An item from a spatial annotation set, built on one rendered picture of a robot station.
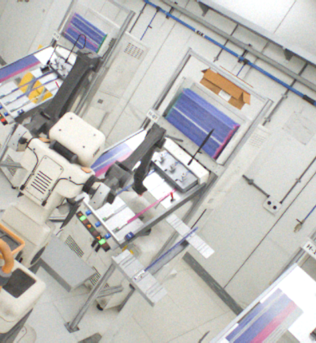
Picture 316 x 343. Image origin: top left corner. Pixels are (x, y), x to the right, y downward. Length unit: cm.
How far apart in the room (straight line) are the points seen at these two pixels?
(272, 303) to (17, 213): 141
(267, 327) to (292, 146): 217
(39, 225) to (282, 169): 273
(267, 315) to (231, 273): 197
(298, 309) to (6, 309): 150
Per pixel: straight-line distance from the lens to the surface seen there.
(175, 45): 488
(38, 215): 177
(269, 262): 403
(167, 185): 263
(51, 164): 164
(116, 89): 372
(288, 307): 231
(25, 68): 376
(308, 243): 238
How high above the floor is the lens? 185
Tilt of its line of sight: 16 degrees down
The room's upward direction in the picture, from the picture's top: 33 degrees clockwise
